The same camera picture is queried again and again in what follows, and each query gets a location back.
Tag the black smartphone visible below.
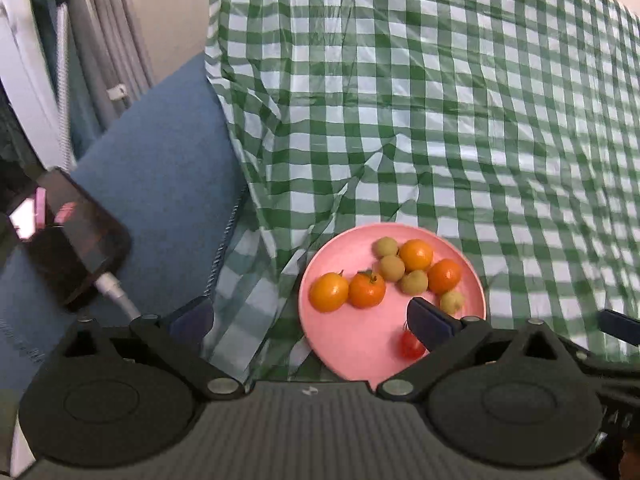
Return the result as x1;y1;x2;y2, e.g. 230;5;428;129
1;168;131;312

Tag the white charging cable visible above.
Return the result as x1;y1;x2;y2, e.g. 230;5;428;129
93;271;144;322

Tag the tan longan fruit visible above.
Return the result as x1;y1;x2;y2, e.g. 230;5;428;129
372;236;399;259
378;255;406;283
398;270;428;296
438;289;465;316

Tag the grey curtain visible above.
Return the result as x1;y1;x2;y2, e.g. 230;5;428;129
68;0;155;129

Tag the red cherry tomato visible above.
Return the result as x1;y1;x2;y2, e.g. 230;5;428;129
399;325;426;361

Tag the pink round plate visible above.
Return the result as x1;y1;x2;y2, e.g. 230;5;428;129
298;222;487;387

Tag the green white checkered cloth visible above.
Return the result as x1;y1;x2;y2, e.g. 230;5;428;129
204;0;639;379

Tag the orange kumquat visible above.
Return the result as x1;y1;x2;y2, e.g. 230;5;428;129
398;238;434;273
427;259;461;296
348;269;386;309
308;272;349;313

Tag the white door frame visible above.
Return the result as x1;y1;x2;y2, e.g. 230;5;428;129
1;0;64;169

